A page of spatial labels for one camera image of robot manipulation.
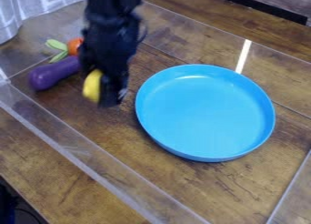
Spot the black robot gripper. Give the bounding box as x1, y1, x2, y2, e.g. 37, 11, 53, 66
78, 12, 144, 107

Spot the yellow toy lemon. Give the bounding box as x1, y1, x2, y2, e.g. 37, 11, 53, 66
82, 69, 101, 103

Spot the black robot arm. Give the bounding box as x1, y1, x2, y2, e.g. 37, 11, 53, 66
77, 0, 142, 107

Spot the blue round tray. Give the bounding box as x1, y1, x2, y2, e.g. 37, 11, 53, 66
134, 65, 276, 162

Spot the orange toy carrot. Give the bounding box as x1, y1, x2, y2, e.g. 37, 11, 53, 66
45, 37, 82, 63

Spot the purple toy eggplant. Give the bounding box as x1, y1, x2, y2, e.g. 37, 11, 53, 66
28, 56, 80, 91

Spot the grey white curtain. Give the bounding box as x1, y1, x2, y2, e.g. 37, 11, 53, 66
0, 0, 82, 45

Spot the black bar in background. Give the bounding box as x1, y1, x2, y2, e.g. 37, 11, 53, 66
225, 0, 306, 25

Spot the clear acrylic enclosure wall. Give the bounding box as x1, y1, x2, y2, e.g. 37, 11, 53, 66
0, 0, 311, 224

